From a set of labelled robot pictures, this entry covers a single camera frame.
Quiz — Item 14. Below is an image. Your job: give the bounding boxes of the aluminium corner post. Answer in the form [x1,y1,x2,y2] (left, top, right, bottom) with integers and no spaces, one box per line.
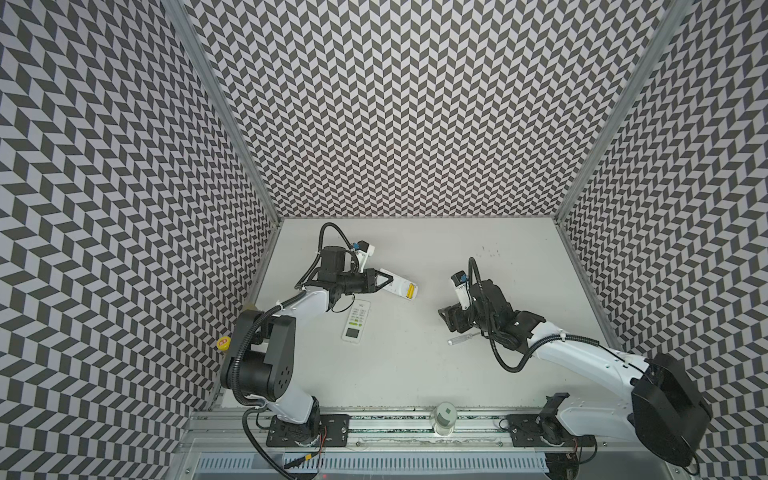
[162,0,280,225]
[554,0,694,225]

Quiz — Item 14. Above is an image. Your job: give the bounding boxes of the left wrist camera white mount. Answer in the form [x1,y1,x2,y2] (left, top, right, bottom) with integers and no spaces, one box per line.
[352,240,375,272]

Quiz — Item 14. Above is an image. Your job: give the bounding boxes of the clear handle screwdriver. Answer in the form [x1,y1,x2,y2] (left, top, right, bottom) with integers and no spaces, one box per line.
[447,332,481,346]

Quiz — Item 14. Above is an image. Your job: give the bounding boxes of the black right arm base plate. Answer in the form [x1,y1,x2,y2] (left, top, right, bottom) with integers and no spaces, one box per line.
[500,414,597,449]

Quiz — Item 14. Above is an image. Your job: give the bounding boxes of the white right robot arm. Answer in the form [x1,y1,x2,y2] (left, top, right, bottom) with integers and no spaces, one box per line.
[438,271,713,468]

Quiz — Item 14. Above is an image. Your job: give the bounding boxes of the aluminium corner post left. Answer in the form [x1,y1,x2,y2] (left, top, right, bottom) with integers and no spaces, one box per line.
[162,0,280,225]

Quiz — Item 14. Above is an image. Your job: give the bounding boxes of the black corrugated right cable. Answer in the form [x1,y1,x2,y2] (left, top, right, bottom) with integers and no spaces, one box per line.
[467,257,601,374]

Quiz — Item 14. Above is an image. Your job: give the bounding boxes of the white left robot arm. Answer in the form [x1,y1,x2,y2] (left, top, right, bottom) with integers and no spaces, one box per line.
[220,247,394,425]

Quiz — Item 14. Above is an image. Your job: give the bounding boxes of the black corrugated left cable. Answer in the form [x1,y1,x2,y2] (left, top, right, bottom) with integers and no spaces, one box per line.
[293,222,361,289]

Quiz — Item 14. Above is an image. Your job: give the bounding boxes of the aluminium front rail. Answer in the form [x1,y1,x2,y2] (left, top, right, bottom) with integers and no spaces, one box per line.
[174,407,645,454]

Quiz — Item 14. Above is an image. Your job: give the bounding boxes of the white remote green buttons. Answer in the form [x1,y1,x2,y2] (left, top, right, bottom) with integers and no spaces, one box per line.
[383,273,418,300]

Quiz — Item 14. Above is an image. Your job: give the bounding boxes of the black corrugated cable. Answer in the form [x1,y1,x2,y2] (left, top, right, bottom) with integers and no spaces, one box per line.
[293,222,361,289]
[467,257,601,374]

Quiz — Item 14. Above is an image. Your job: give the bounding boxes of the white TCL remote control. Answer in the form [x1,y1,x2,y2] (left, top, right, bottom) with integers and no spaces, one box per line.
[341,300,371,344]

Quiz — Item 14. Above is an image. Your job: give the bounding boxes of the aluminium corner post right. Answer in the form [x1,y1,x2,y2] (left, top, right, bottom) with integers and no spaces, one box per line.
[554,0,694,225]

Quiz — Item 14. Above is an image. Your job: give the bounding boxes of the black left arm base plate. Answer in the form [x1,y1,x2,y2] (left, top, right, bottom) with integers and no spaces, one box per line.
[266,414,351,448]

